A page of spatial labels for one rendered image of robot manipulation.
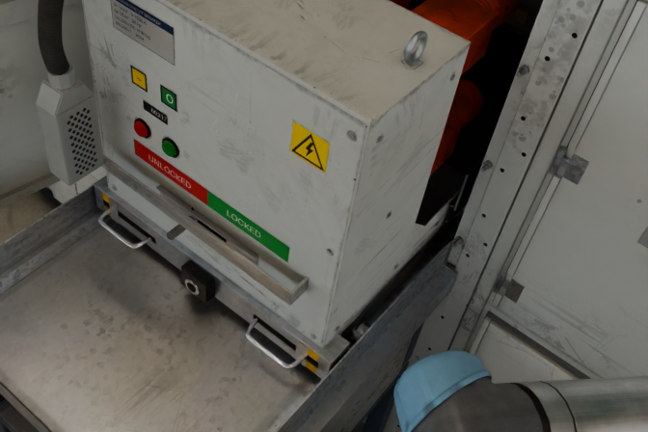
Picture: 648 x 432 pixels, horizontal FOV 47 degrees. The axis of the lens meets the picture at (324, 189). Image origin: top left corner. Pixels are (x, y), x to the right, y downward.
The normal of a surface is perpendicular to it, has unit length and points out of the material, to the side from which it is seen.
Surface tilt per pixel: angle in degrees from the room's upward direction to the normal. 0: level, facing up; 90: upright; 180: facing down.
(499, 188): 90
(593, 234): 90
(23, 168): 90
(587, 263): 90
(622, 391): 21
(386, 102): 0
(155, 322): 0
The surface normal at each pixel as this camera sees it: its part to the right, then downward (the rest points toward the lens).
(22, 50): 0.66, 0.59
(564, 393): 0.23, -0.87
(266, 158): -0.62, 0.52
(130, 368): 0.11, -0.68
